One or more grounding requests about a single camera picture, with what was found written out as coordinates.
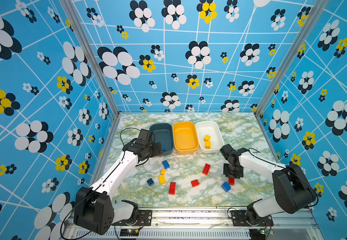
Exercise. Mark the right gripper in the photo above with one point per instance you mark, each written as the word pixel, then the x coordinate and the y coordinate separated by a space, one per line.
pixel 238 173

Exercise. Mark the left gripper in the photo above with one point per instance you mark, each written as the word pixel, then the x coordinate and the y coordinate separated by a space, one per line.
pixel 157 150

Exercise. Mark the dark teal plastic bin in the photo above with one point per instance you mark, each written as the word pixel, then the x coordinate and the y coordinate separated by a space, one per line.
pixel 164 134

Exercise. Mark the dark blue small lego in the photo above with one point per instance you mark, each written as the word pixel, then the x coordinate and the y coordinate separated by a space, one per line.
pixel 150 182

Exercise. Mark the small yellow lego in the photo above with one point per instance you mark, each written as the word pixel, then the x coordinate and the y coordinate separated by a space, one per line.
pixel 207 138

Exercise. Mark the yellow plastic bin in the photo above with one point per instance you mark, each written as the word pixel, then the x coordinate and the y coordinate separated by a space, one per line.
pixel 185 137

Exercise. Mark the white plastic bin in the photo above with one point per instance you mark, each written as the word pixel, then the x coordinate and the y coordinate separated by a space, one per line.
pixel 212 129

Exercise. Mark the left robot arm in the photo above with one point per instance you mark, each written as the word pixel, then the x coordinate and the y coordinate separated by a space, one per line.
pixel 94 209

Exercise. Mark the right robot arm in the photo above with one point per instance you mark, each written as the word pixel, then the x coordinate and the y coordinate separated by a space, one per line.
pixel 292 190

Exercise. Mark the yellow lego brick long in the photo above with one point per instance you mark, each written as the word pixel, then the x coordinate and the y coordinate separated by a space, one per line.
pixel 161 179

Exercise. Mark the small red lego brick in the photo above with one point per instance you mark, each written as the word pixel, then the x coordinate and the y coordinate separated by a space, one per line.
pixel 195 183

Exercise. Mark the long red lego brick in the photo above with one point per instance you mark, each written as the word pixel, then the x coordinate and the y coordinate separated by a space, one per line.
pixel 172 188

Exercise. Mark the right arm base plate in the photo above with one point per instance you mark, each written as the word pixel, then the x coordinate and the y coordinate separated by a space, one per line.
pixel 241 218

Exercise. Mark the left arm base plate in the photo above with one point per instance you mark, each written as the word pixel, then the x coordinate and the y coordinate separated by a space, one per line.
pixel 143 218

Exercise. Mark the aluminium front rail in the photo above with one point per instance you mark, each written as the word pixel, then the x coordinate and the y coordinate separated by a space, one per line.
pixel 206 223

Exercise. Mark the left corner aluminium post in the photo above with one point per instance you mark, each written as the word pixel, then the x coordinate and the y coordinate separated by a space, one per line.
pixel 72 15

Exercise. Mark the corner aluminium post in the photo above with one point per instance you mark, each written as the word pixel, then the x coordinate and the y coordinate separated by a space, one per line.
pixel 72 15
pixel 302 35

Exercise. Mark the right corner aluminium post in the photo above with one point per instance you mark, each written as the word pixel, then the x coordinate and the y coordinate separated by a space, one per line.
pixel 302 35

